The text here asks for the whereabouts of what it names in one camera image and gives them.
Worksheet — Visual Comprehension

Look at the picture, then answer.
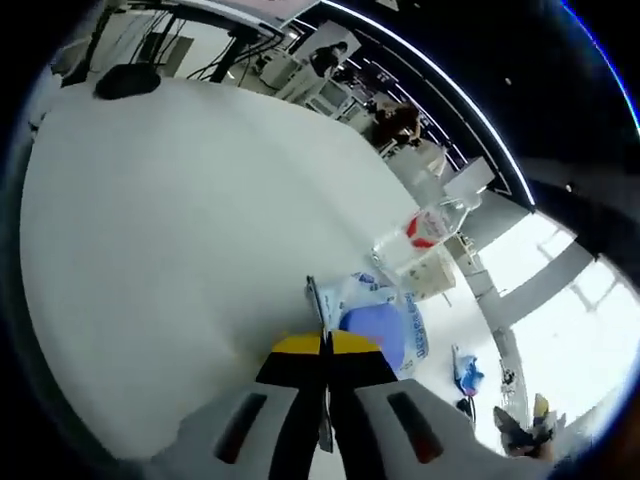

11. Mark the black round object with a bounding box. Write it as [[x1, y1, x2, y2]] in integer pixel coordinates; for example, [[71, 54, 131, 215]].
[[93, 63, 163, 100]]

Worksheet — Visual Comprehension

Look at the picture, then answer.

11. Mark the white paper cup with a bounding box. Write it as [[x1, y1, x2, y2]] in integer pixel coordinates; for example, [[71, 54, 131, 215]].
[[398, 248, 458, 302]]

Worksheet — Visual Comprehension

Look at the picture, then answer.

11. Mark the clear water bottle red label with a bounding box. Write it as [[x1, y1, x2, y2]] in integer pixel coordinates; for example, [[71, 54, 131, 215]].
[[370, 196, 485, 287]]

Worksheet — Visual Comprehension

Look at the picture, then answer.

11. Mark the large white blue wipes bag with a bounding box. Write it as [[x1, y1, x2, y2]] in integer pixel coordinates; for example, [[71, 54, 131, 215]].
[[305, 271, 432, 452]]

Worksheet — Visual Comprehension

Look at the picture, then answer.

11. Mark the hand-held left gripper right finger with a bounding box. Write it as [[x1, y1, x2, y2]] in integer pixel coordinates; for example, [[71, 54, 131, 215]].
[[325, 328, 477, 480]]

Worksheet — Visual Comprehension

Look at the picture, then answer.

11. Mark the small blue tissue packet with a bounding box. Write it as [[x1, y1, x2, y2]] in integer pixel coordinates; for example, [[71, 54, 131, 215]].
[[451, 343, 486, 397]]

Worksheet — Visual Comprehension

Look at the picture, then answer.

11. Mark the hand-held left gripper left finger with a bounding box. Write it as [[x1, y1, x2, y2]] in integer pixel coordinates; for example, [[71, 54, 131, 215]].
[[147, 331, 332, 480]]

